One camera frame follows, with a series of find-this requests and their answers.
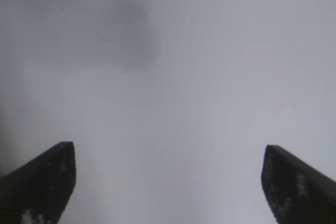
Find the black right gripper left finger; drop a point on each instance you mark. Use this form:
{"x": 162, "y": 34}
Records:
{"x": 36, "y": 192}

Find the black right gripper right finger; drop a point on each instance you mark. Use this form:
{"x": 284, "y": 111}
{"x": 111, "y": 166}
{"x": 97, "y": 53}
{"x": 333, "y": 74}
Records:
{"x": 304, "y": 197}

